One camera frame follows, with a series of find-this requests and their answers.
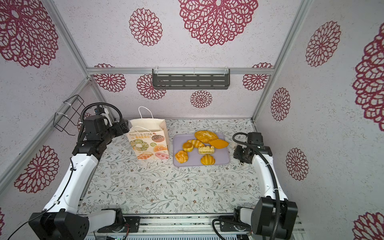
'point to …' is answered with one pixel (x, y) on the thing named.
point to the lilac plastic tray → (221, 155)
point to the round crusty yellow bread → (205, 136)
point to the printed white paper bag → (149, 139)
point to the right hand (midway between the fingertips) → (238, 151)
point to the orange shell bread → (207, 159)
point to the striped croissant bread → (196, 143)
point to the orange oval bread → (218, 143)
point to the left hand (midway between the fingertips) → (120, 126)
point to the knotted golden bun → (181, 156)
